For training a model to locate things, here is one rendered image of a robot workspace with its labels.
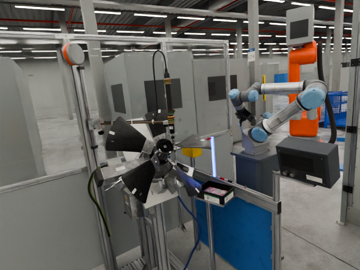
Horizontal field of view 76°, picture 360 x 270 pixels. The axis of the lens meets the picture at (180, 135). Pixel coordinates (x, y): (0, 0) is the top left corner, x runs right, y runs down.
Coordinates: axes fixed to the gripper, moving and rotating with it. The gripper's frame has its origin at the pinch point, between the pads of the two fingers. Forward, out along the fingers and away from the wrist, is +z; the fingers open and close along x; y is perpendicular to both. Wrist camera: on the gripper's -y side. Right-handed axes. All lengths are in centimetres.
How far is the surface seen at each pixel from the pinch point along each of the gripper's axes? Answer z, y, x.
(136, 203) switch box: -9, 5, 106
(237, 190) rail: 11, -29, 41
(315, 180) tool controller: -17, -72, 13
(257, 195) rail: 6, -45, 34
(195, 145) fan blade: -26, -6, 44
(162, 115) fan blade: -46, 19, 49
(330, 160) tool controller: -27, -74, 4
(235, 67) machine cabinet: 168, 334, -178
